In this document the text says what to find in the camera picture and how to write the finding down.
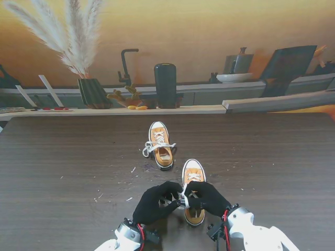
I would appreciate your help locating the small black holder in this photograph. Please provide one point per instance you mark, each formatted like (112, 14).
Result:
(213, 78)

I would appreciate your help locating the white bowl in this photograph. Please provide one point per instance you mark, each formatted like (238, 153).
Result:
(233, 78)

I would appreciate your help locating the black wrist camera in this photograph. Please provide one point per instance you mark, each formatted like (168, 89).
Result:
(216, 231)
(151, 236)

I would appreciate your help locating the long white slat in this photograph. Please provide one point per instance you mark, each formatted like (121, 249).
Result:
(51, 91)

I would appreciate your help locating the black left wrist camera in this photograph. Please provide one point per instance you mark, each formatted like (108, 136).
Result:
(151, 236)

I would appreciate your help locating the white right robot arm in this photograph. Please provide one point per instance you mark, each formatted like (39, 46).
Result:
(256, 232)

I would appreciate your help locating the dark green ribbed vase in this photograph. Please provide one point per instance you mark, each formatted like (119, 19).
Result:
(91, 92)

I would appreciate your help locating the short white slat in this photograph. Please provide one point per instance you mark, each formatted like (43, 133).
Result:
(26, 96)

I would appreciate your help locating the black cylindrical canister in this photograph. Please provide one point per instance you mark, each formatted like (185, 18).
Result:
(165, 86)

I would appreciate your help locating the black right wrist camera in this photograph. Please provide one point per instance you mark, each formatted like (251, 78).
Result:
(216, 231)

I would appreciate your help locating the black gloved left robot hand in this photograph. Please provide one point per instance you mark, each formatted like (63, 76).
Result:
(149, 209)

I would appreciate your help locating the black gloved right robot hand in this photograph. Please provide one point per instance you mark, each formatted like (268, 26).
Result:
(212, 198)

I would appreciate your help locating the grey metal pot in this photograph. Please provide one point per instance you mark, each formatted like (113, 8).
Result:
(240, 64)

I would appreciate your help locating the white pampas grass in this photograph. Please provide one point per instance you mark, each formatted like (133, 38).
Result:
(78, 39)

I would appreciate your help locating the yellow oval fruit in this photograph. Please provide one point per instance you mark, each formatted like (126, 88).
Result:
(142, 107)
(131, 107)

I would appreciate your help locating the dark low stand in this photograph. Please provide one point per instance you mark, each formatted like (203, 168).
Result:
(180, 100)

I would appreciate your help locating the grey wooden plank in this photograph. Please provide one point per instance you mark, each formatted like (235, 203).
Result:
(274, 103)

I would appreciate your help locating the red flat strips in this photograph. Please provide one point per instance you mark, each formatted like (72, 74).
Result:
(56, 108)

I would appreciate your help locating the orange canvas sneaker with laces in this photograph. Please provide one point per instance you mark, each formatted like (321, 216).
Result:
(163, 159)

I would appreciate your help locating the black kitchen faucet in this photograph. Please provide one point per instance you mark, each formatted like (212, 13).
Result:
(125, 65)

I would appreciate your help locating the yellow cactus ornament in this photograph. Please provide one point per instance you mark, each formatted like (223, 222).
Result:
(131, 98)

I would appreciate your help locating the long white shoelace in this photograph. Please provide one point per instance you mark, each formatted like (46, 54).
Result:
(149, 147)

